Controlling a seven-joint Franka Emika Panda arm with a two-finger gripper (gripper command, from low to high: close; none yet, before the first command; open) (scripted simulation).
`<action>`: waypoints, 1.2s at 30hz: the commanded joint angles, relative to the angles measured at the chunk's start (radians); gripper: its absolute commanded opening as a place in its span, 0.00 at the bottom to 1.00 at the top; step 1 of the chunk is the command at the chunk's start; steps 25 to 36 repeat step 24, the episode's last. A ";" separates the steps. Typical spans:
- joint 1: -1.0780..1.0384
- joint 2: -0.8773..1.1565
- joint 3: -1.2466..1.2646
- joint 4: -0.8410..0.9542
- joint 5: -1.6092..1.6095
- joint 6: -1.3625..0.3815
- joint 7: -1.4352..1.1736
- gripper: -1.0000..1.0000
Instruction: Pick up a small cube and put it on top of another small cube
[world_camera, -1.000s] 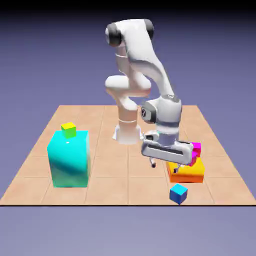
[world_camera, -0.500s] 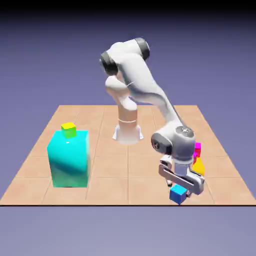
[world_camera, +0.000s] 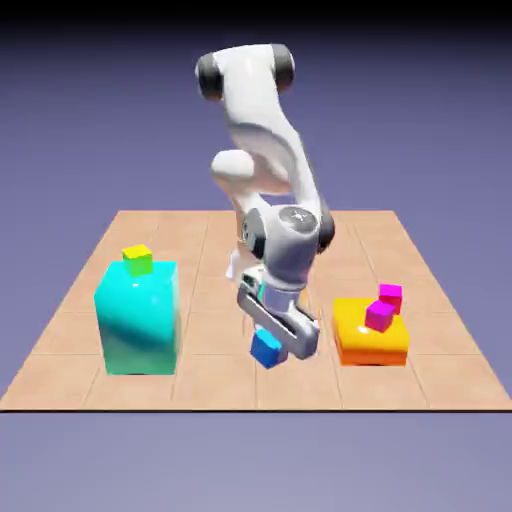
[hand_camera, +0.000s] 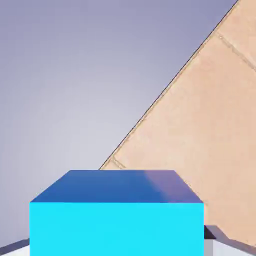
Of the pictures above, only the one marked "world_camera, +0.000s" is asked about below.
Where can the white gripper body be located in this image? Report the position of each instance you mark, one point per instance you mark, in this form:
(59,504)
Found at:
(280,324)

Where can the small blue cube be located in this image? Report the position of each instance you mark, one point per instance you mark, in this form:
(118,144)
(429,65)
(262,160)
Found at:
(264,348)

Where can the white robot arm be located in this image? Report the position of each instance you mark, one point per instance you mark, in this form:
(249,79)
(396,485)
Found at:
(264,132)

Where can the small magenta cube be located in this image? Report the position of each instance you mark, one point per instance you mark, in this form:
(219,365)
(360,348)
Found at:
(391,294)
(380,315)

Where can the small yellow-green cube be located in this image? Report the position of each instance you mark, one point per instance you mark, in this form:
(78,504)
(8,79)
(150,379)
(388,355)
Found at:
(138,259)

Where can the large orange box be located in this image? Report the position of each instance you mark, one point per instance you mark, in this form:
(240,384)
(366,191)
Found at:
(370,340)

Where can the large cyan box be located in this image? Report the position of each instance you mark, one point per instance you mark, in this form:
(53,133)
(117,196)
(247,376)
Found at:
(138,320)

